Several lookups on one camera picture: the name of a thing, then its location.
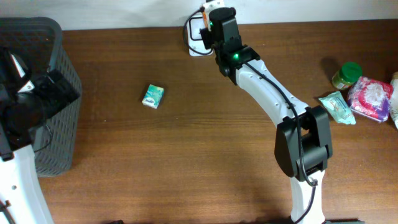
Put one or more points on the grey plastic mesh basket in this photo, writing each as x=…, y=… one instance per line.
x=37, y=42

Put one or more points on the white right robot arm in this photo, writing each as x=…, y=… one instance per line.
x=303, y=143

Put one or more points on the red purple snack packet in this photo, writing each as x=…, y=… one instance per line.
x=371, y=98

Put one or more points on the teal tissue pack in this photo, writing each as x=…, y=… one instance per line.
x=153, y=96

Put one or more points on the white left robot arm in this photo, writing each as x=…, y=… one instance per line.
x=22, y=200

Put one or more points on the orange tissue pack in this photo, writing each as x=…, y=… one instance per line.
x=206, y=20

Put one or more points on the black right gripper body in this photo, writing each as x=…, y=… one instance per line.
x=207, y=40

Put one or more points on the teal wipes packet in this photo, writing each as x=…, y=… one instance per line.
x=338, y=108

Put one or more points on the white bamboo print tube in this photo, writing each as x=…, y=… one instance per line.
x=393, y=100

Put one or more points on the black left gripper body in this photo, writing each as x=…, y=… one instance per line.
x=48, y=98

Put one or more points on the white barcode scanner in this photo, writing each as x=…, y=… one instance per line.
x=194, y=25

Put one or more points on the green lid jar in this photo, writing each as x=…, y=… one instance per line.
x=347, y=75

